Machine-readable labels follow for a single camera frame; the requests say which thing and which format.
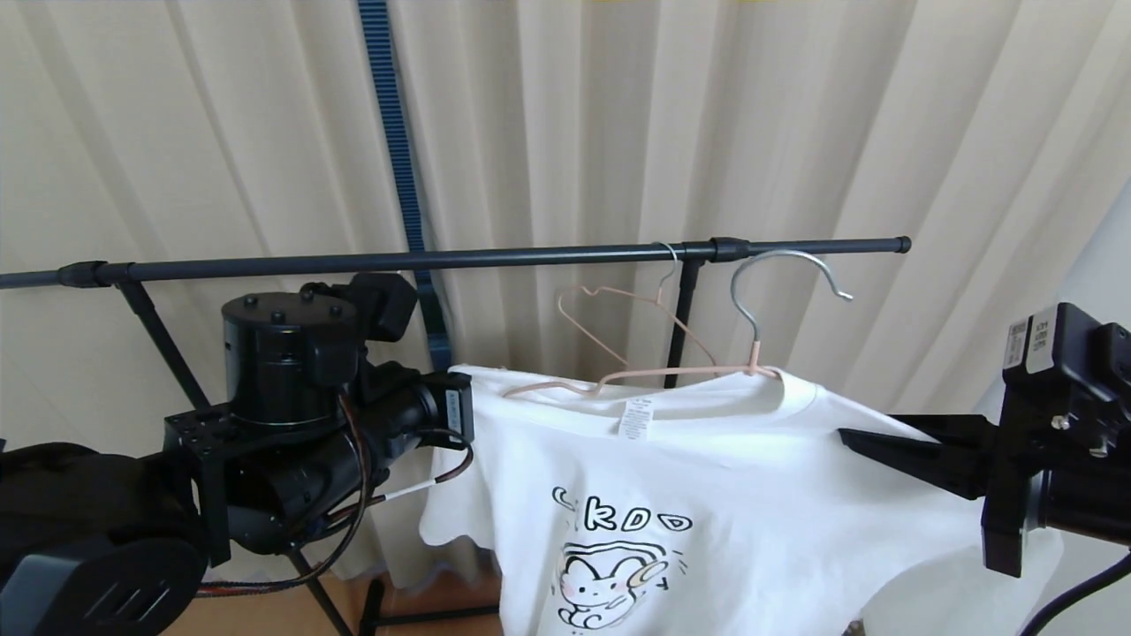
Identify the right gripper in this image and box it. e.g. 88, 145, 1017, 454
838, 380, 1131, 579

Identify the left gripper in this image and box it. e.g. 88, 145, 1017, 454
225, 367, 475, 553

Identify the white printed t-shirt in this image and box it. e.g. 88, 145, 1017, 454
418, 362, 1066, 636

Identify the pink clothes hanger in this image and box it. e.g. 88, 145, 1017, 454
502, 250, 854, 398
557, 240, 718, 382

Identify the black clothes rack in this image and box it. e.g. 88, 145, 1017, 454
0, 235, 913, 636

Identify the window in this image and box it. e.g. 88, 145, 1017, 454
356, 0, 456, 372

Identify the beige curtain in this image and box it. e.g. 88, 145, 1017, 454
389, 0, 1131, 593
0, 0, 443, 602

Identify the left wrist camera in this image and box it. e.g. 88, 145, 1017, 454
305, 272, 419, 345

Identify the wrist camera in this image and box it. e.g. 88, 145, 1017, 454
1003, 303, 1131, 460
305, 272, 419, 345

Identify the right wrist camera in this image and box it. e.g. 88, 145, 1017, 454
1003, 303, 1131, 460

